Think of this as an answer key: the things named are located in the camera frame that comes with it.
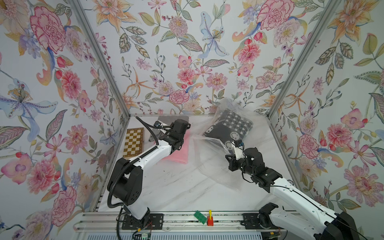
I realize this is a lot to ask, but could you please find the pink blanket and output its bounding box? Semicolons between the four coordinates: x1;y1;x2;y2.
162;130;190;165

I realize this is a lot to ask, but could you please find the clear plastic vacuum bag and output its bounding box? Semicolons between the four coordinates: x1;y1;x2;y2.
191;98;270;191

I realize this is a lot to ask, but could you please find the grey blanket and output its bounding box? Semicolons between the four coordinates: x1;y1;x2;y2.
158;115;189;125

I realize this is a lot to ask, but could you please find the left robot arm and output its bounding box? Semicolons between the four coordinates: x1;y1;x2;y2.
107;117;191;223

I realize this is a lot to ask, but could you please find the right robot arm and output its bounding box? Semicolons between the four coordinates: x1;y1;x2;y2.
226;147;361;240

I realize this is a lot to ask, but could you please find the black white patterned blanket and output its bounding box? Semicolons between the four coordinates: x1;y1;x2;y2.
203;109;253;154

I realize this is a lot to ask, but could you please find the wooden chessboard box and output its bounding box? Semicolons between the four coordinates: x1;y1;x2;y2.
123;128;145;159

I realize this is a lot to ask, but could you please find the red yellow clip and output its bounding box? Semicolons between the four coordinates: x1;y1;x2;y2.
207;210;214;227

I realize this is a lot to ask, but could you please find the green tag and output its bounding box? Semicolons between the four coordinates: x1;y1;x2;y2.
194;211;207;225

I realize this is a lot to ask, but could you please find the small circuit board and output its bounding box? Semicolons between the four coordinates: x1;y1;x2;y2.
132;230;152;240

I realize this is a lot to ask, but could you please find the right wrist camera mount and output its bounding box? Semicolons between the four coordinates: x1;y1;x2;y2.
233;140;245;160

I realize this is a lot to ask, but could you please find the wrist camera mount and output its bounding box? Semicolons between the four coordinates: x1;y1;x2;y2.
233;140;245;160
154;121;170;130

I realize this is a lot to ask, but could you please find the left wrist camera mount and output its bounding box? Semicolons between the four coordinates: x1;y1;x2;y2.
154;121;170;130

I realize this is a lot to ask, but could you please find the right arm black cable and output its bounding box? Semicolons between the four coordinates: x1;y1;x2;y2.
269;184;370;240

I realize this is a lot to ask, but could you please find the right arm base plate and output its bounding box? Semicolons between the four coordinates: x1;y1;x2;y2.
240;213;280;230

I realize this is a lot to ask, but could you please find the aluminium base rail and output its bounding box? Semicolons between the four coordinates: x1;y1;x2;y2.
73;210;331;233

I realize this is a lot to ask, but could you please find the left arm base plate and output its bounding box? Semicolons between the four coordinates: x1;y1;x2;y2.
121;214;164;230

